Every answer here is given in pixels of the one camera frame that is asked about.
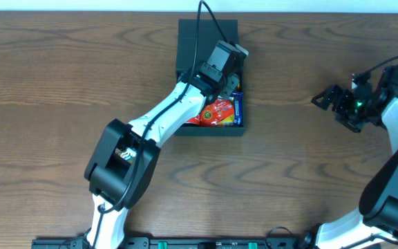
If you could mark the dark green open box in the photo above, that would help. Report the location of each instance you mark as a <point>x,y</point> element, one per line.
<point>208,37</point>

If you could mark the blue cookie pack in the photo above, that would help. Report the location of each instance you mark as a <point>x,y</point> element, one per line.
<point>238,108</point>

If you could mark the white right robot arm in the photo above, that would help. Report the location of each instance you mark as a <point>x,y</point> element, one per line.
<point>376,219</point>

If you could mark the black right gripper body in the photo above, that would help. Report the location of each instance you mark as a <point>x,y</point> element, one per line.
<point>344,106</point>

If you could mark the red KitKat bar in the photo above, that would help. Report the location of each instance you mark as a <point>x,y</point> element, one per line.
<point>128,154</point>

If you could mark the red Pringles can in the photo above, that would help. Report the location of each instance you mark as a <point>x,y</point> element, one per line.
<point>194,121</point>

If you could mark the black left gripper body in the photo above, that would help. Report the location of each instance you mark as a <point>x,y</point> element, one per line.
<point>232,85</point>

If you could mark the yellow snack bag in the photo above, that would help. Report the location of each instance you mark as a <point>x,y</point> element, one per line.
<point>229,113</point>

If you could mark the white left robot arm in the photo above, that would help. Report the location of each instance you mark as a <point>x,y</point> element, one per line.
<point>117,185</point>

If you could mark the red snack bag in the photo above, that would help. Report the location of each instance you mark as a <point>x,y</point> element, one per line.
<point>212,114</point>

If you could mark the black mounting rail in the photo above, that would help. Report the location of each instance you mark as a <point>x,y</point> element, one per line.
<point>146,243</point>

